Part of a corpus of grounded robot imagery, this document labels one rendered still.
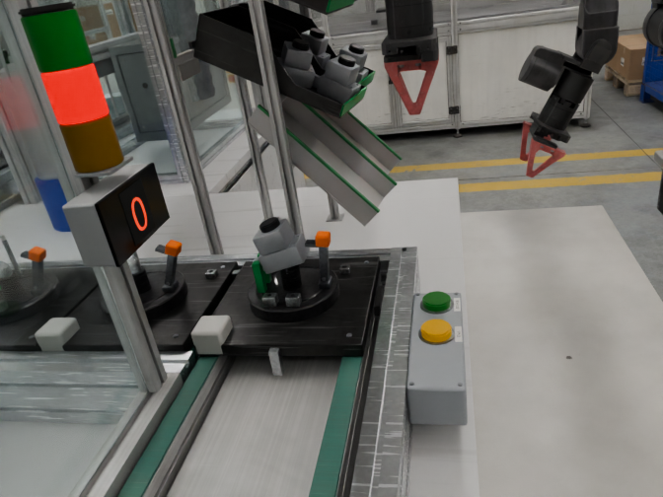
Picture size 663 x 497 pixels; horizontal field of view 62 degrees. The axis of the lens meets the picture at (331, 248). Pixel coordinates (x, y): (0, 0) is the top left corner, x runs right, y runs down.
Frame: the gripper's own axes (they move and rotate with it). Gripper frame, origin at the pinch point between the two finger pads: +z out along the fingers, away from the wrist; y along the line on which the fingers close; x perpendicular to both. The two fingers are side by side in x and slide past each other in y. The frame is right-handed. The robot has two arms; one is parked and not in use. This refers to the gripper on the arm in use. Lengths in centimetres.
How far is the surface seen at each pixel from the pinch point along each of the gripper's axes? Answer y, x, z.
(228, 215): -53, -54, 38
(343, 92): -21.0, -13.1, 1.5
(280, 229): 6.4, -19.3, 14.1
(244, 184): -100, -67, 47
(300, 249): 6.3, -16.9, 17.5
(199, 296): 4.4, -35.6, 26.5
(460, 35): -389, 14, 43
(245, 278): -0.9, -29.6, 26.4
